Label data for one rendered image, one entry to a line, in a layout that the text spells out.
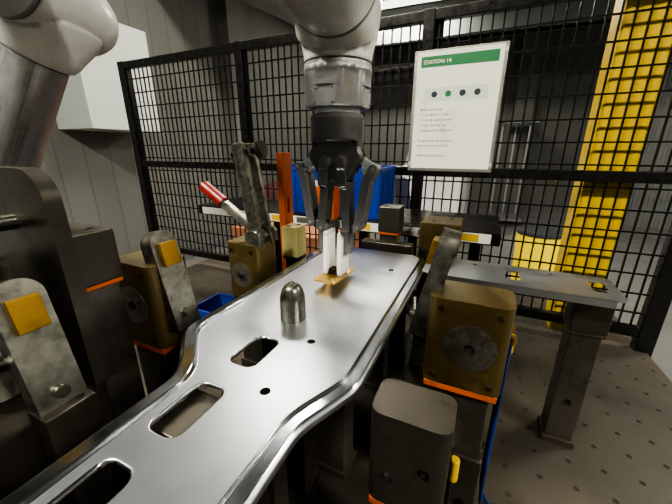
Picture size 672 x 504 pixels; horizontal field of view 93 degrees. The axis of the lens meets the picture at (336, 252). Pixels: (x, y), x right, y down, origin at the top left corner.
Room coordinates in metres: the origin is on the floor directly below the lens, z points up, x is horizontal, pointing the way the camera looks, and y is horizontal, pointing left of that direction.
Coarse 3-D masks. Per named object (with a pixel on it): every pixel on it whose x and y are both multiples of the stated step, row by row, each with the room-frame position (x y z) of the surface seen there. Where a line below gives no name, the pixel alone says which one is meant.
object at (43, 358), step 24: (0, 288) 0.23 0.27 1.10; (24, 288) 0.24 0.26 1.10; (0, 312) 0.22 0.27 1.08; (24, 312) 0.23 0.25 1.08; (48, 312) 0.25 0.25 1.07; (0, 336) 0.22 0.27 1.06; (24, 336) 0.23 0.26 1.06; (48, 336) 0.24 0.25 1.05; (24, 360) 0.22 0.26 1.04; (48, 360) 0.23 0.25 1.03; (72, 360) 0.24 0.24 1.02; (24, 384) 0.21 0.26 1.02; (48, 384) 0.22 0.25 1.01; (72, 384) 0.24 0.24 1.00; (48, 408) 0.22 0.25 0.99
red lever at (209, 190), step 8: (200, 184) 0.58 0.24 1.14; (208, 184) 0.58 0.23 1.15; (208, 192) 0.57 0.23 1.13; (216, 192) 0.57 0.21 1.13; (216, 200) 0.56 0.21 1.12; (224, 200) 0.56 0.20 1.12; (224, 208) 0.56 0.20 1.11; (232, 208) 0.55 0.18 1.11; (232, 216) 0.55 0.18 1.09; (240, 216) 0.54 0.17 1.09; (264, 232) 0.53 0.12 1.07
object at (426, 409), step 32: (384, 384) 0.25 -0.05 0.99; (384, 416) 0.21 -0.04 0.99; (416, 416) 0.21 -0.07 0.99; (448, 416) 0.21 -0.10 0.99; (384, 448) 0.21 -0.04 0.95; (416, 448) 0.20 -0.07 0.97; (448, 448) 0.19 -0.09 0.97; (384, 480) 0.21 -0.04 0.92; (416, 480) 0.20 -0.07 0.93; (448, 480) 0.21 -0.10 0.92
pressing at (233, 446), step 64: (320, 256) 0.60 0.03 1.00; (384, 256) 0.60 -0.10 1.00; (256, 320) 0.35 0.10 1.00; (320, 320) 0.35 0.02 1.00; (384, 320) 0.36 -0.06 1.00; (192, 384) 0.24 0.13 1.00; (256, 384) 0.24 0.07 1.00; (320, 384) 0.24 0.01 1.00; (128, 448) 0.17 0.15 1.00; (192, 448) 0.17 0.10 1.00; (256, 448) 0.17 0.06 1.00
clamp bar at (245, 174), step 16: (240, 144) 0.52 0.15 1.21; (256, 144) 0.52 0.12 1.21; (240, 160) 0.53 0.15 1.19; (256, 160) 0.55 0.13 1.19; (240, 176) 0.53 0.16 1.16; (256, 176) 0.55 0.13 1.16; (256, 192) 0.54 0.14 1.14; (256, 208) 0.52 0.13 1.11; (256, 224) 0.52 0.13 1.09; (272, 240) 0.54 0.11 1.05
